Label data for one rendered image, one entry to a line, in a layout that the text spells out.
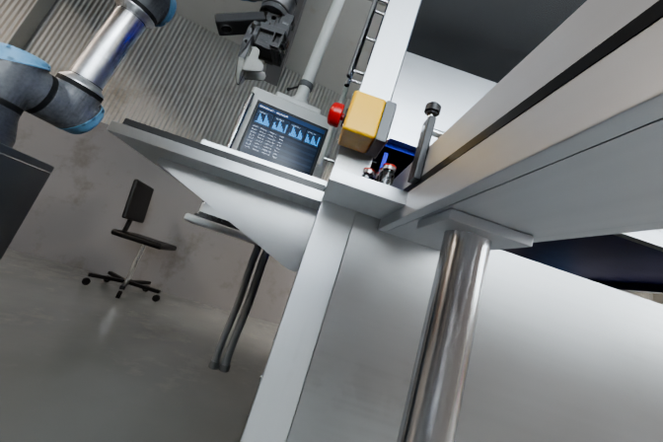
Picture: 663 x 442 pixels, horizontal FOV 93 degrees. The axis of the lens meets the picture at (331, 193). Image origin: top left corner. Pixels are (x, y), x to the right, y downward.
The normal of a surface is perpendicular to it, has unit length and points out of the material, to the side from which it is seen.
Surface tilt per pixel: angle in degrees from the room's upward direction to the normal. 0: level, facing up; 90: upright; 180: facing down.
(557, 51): 90
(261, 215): 90
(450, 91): 90
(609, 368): 90
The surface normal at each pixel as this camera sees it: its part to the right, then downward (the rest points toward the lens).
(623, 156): -0.30, 0.92
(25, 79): 0.91, 0.21
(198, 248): 0.31, -0.15
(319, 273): 0.10, -0.22
